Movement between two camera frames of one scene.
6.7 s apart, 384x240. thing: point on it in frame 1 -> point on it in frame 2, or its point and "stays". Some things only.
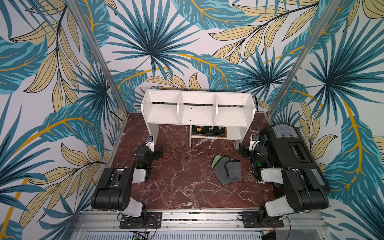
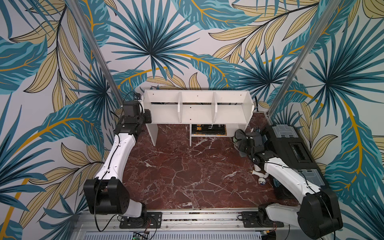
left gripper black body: [156, 155] -> [144, 117]
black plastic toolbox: [286, 147] stays
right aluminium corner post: [327, 12] stays
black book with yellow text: [210, 131] stays
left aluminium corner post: [98, 51] stays
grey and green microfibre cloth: [226, 169] -> [239, 135]
